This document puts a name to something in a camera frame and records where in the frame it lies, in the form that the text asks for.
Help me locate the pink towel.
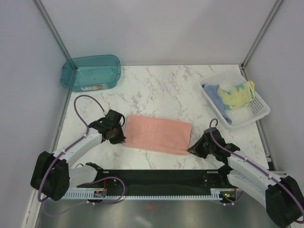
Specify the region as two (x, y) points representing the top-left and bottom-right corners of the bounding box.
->
(124, 115), (191, 156)

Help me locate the yellow green towel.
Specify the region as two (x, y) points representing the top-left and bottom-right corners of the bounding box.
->
(217, 81), (255, 110)

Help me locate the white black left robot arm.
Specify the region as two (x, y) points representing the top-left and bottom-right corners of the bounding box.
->
(30, 110), (126, 201)

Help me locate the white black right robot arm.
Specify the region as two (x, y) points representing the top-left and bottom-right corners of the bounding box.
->
(187, 127), (304, 228)

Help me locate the white perforated plastic basket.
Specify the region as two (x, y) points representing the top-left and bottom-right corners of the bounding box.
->
(199, 69), (270, 129)

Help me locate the blue towel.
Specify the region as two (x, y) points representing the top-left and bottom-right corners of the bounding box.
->
(201, 84), (232, 125)

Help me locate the teal transparent plastic bin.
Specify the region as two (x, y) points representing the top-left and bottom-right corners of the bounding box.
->
(60, 55), (122, 92)

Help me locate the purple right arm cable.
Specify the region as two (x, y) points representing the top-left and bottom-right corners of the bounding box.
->
(209, 118), (304, 224)

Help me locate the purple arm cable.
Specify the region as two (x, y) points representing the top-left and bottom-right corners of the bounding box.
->
(38, 95), (126, 217)
(209, 118), (304, 224)

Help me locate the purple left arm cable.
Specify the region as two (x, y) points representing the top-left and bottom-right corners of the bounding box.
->
(38, 95), (126, 217)

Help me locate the white slotted cable duct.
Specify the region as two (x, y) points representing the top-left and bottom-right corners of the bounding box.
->
(62, 188), (233, 200)

